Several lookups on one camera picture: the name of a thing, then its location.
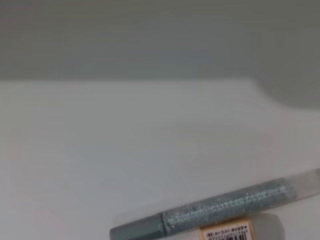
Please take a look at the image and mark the grey glitter pen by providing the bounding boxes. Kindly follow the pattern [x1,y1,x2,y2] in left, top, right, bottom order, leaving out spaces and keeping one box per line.
[109,167,320,240]

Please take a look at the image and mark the eraser with barcode sleeve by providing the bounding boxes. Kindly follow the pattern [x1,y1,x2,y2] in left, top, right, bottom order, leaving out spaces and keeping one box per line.
[198,212,286,240]

